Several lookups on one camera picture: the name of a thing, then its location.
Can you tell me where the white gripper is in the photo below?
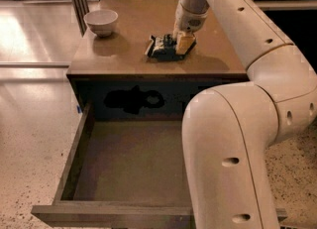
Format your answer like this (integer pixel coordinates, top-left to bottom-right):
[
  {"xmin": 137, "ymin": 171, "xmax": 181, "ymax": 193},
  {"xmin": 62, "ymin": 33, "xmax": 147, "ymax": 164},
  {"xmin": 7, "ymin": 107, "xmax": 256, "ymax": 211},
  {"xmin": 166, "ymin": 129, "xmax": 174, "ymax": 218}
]
[{"xmin": 163, "ymin": 3, "xmax": 208, "ymax": 55}]

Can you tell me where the blue chip bag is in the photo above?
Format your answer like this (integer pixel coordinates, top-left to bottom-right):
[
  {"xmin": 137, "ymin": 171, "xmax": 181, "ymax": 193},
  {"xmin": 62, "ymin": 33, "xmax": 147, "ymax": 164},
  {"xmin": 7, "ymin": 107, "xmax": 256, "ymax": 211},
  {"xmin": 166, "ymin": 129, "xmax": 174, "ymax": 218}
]
[{"xmin": 145, "ymin": 35, "xmax": 196, "ymax": 61}]

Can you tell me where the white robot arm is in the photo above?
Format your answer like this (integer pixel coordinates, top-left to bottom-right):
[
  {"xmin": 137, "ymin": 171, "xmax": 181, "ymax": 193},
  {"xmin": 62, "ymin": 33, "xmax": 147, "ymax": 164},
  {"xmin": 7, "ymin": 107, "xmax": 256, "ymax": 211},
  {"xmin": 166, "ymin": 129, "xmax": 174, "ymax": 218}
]
[{"xmin": 173, "ymin": 0, "xmax": 317, "ymax": 229}]

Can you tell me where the open top drawer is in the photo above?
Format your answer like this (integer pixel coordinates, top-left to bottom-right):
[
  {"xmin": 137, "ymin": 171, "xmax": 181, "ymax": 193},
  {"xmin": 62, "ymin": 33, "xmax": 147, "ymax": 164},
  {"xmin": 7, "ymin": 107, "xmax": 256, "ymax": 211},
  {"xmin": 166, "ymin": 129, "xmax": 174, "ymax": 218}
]
[{"xmin": 32, "ymin": 100, "xmax": 285, "ymax": 229}]

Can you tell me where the white ceramic bowl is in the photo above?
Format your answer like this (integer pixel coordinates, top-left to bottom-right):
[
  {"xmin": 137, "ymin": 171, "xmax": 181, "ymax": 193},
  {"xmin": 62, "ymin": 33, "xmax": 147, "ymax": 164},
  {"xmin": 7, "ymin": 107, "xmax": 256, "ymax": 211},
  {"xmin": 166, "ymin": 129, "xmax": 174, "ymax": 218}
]
[{"xmin": 83, "ymin": 9, "xmax": 118, "ymax": 37}]

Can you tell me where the brown wooden cabinet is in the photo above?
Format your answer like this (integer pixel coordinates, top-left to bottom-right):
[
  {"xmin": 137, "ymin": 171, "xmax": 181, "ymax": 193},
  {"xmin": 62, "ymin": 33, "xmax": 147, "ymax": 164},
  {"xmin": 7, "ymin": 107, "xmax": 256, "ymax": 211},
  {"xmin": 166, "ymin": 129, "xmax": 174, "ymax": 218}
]
[{"xmin": 66, "ymin": 0, "xmax": 248, "ymax": 121}]

